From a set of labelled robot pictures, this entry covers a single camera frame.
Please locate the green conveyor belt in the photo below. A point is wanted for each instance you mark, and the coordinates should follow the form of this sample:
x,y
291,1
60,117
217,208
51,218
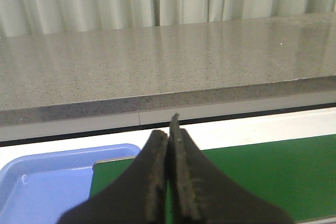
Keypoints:
x,y
296,175

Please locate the blue plastic tray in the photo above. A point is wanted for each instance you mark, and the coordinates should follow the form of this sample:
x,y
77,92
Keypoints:
x,y
40,188

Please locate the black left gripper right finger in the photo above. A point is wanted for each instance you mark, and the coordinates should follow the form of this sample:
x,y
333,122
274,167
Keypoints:
x,y
202,193

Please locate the grey speckled stone countertop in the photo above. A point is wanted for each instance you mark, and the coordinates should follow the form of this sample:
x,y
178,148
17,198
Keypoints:
x,y
79,75

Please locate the aluminium conveyor frame rail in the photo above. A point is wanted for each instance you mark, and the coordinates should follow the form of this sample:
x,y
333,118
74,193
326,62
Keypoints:
x,y
112,160

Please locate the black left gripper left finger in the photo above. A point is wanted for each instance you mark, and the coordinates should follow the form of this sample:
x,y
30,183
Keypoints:
x,y
138,195

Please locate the grey cabinet front panels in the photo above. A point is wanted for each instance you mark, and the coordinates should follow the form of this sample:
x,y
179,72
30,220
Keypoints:
x,y
142,119

